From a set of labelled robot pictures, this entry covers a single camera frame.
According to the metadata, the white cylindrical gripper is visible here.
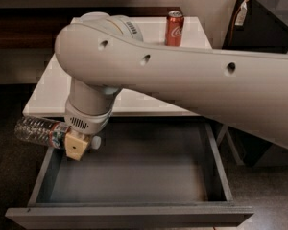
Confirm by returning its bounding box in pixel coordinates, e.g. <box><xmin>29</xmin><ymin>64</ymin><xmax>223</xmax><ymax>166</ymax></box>
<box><xmin>64</xmin><ymin>79</ymin><xmax>120</xmax><ymax>161</ymax></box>

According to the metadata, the clear plastic water bottle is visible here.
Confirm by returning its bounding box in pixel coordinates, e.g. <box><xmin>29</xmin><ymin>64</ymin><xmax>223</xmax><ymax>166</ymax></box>
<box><xmin>14</xmin><ymin>116</ymin><xmax>84</xmax><ymax>150</ymax></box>

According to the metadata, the grey top drawer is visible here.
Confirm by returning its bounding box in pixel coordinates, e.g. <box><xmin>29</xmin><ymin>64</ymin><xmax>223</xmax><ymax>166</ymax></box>
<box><xmin>6</xmin><ymin>121</ymin><xmax>253</xmax><ymax>230</ymax></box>

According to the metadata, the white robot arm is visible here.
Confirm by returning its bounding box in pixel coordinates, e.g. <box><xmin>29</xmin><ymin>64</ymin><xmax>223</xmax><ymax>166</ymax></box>
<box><xmin>55</xmin><ymin>16</ymin><xmax>288</xmax><ymax>149</ymax></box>

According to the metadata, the white bowl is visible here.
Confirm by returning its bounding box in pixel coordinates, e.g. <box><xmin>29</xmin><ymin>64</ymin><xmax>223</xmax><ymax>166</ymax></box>
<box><xmin>80</xmin><ymin>11</ymin><xmax>109</xmax><ymax>21</ymax></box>

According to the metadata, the dark wooden bench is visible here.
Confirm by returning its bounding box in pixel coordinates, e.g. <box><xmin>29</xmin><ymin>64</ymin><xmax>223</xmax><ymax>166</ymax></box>
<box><xmin>0</xmin><ymin>6</ymin><xmax>180</xmax><ymax>49</ymax></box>

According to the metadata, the red cola can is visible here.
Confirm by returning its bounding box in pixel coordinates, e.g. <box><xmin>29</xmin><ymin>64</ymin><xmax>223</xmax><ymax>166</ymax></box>
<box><xmin>165</xmin><ymin>11</ymin><xmax>184</xmax><ymax>46</ymax></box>

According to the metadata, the black side cabinet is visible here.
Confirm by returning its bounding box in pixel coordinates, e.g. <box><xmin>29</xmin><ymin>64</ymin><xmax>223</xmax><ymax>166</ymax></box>
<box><xmin>223</xmin><ymin>0</ymin><xmax>288</xmax><ymax>167</ymax></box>

